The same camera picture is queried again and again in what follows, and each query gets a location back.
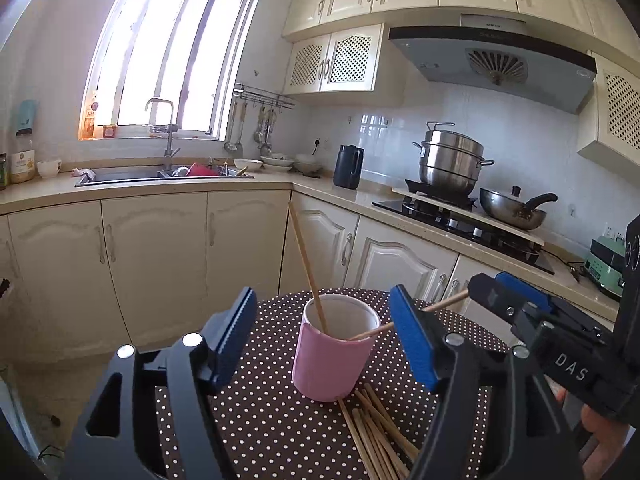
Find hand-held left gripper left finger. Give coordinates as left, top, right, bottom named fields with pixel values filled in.
left=60, top=287, right=258, bottom=480

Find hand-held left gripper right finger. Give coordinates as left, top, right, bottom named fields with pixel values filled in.
left=389, top=284, right=586, bottom=480

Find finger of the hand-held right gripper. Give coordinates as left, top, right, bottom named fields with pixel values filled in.
left=467, top=274, right=546, bottom=346
left=495, top=271, right=616, bottom=336

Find wooden chopstick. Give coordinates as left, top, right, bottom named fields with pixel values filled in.
left=287, top=201, right=329, bottom=335
left=347, top=290, right=472, bottom=342

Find pink cup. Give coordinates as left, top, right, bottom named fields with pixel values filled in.
left=291, top=294, right=382, bottom=403

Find pile of wooden chopsticks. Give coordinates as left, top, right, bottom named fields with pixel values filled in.
left=337, top=382, right=426, bottom=480

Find person's right hand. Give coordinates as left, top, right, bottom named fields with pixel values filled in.
left=582, top=405, right=636, bottom=480

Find black gas stove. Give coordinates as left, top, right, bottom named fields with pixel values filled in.
left=372, top=195, right=556, bottom=276

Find green kitchen appliance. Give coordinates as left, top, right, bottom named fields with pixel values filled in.
left=582, top=234, right=628, bottom=301

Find cream lower cabinets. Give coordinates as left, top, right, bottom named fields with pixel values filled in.
left=0, top=190, right=621, bottom=361

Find steel steamer pot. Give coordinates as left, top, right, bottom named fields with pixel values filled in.
left=412, top=121, right=496, bottom=198

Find beige stone countertop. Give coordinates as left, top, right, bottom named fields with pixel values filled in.
left=0, top=160, right=623, bottom=318

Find stacked white bowls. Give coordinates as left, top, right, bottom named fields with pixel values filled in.
left=294, top=154, right=325, bottom=177

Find black kettle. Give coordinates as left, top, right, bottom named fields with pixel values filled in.
left=333, top=144, right=365, bottom=190

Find hanging metal ladle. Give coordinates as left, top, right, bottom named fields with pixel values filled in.
left=223, top=101, right=239, bottom=154

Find steel sink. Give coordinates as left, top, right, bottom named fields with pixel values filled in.
left=75, top=162, right=256, bottom=188

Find metal faucet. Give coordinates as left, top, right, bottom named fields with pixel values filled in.
left=145, top=97, right=182, bottom=173

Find cream lattice door cabinet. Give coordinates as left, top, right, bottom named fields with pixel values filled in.
left=577, top=52, right=640, bottom=176
left=282, top=24, right=406, bottom=108

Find grey range hood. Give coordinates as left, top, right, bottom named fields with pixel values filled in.
left=387, top=12, right=598, bottom=115

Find orange bottle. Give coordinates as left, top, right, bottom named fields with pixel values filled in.
left=82, top=91, right=98, bottom=140

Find clear plastic jar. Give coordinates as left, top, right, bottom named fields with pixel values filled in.
left=10, top=149, right=37, bottom=184

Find kitchen window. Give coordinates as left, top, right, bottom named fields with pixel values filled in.
left=80, top=0, right=261, bottom=141

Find steel wok with black handle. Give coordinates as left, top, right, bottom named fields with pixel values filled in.
left=479, top=186, right=558, bottom=231

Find metal wall rack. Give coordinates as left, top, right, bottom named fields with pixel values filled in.
left=234, top=82, right=296, bottom=110

